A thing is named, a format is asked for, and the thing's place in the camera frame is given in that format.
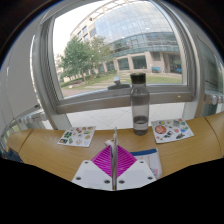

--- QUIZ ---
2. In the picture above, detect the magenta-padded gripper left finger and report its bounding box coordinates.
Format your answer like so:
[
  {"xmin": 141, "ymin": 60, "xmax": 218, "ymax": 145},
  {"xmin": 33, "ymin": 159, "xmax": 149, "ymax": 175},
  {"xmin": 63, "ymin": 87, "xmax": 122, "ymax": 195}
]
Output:
[{"xmin": 71, "ymin": 143, "xmax": 116, "ymax": 192}]

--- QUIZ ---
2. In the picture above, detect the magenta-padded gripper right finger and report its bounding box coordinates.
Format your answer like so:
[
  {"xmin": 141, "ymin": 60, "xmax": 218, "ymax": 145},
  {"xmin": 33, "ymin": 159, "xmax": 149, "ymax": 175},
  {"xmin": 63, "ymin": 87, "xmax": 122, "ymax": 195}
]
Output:
[{"xmin": 115, "ymin": 143, "xmax": 158, "ymax": 191}]

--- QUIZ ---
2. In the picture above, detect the white sticker sheet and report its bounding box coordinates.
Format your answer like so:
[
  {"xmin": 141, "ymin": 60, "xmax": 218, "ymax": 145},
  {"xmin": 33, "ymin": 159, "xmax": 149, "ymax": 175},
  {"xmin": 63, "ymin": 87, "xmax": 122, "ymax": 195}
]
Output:
[
  {"xmin": 150, "ymin": 117, "xmax": 195, "ymax": 144},
  {"xmin": 57, "ymin": 125, "xmax": 97, "ymax": 148}
]

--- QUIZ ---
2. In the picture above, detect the clear grey water bottle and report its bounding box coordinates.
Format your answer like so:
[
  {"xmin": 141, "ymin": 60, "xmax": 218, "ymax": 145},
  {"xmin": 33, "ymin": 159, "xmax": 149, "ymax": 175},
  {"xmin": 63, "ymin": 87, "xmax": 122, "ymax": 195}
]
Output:
[{"xmin": 129, "ymin": 72, "xmax": 151, "ymax": 136}]

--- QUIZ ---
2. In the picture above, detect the white radiator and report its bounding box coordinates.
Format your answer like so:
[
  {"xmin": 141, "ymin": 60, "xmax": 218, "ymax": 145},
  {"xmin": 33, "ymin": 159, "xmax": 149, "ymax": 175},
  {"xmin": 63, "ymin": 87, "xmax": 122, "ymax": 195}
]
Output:
[
  {"xmin": 12, "ymin": 103, "xmax": 48, "ymax": 127},
  {"xmin": 203, "ymin": 93, "xmax": 224, "ymax": 106}
]

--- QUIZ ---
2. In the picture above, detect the grey window handle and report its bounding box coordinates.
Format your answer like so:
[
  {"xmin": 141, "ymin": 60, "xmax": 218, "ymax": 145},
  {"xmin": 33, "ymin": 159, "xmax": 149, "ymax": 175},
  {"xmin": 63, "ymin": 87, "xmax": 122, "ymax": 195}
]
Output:
[{"xmin": 107, "ymin": 76, "xmax": 132, "ymax": 91}]

